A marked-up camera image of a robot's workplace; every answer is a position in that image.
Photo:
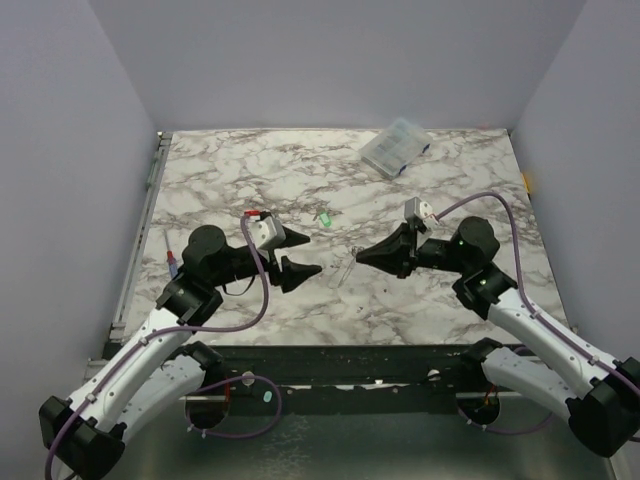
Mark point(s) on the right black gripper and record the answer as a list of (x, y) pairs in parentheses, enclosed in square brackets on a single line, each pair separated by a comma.
[(407, 255)]

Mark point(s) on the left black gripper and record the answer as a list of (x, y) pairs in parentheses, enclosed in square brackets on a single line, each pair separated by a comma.
[(294, 273)]

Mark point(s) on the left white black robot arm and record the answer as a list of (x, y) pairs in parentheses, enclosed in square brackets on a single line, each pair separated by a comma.
[(84, 431)]

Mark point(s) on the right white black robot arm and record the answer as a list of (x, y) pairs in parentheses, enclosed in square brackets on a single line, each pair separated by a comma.
[(596, 394)]

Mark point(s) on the clear plastic organizer box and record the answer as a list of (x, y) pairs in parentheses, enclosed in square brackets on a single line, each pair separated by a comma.
[(394, 148)]

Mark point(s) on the red blue screwdriver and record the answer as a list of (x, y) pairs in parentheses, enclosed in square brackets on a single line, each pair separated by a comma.
[(170, 258)]

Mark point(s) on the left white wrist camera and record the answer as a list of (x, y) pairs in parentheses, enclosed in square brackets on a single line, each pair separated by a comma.
[(267, 234)]

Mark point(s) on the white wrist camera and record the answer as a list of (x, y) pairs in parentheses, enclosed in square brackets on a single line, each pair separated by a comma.
[(267, 234), (420, 215)]

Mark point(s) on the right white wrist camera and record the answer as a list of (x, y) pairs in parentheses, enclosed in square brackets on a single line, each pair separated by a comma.
[(420, 215)]

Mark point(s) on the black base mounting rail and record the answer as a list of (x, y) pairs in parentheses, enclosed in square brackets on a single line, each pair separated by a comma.
[(335, 380)]

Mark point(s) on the yellow tag on wall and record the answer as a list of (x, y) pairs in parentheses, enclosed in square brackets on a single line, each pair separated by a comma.
[(527, 183)]

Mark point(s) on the aluminium side rail left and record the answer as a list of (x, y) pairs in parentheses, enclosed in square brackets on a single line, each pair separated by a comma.
[(114, 333)]

